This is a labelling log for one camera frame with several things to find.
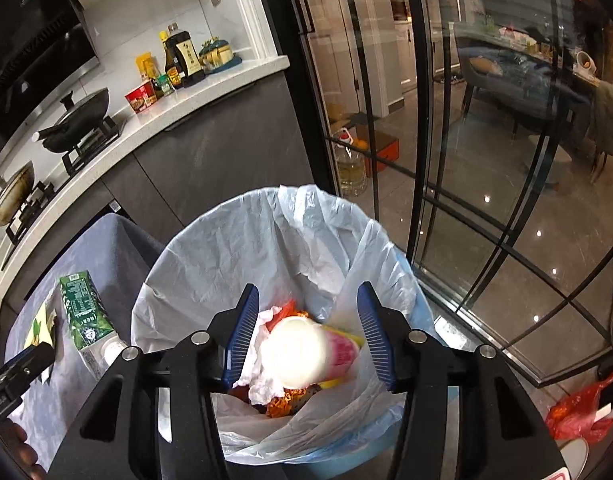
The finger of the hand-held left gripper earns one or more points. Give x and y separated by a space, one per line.
21 367

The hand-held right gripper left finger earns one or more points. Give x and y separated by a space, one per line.
244 330

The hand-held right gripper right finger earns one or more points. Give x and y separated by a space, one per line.
374 335

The yellow sponge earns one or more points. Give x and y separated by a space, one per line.
350 336

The red plastic bag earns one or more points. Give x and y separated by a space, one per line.
576 410
289 308

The pink paper cup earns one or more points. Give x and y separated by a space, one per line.
296 355

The white tissue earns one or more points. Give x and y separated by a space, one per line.
259 390

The green drink carton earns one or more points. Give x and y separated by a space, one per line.
84 310

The orange snack wrapper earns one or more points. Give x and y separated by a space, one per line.
286 405

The trash bin with liner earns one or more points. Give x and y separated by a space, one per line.
286 240

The blue trash bin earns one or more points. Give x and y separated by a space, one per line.
336 467

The person's left hand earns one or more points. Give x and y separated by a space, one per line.
29 452

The cream card with green leaves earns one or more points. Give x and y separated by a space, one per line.
39 327

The clear cooking oil bottle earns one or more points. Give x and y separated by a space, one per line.
350 172

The wok with glass lid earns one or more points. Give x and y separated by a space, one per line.
11 195

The grey kitchen cabinet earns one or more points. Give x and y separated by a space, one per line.
211 150

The orange cardboard box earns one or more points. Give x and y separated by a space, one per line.
386 147

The black framed glass door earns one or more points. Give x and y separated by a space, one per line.
421 110

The black gas stove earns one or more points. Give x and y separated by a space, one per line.
86 142

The red instant noodle cup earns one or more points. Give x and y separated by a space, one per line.
141 97

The small green jar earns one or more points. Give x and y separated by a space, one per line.
165 86

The black pan with lid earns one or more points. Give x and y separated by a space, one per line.
81 115

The brown sauce bottle yellow cap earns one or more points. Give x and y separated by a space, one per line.
170 72

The dark soy sauce bottle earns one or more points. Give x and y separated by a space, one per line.
186 60

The blue seasoning jar set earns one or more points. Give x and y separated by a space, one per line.
219 55

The yellow seasoning packet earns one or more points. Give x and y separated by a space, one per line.
145 67

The blue dining chair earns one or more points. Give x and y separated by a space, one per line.
486 72

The black range hood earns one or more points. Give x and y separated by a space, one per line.
36 60

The dining table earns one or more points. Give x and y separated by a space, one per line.
536 65

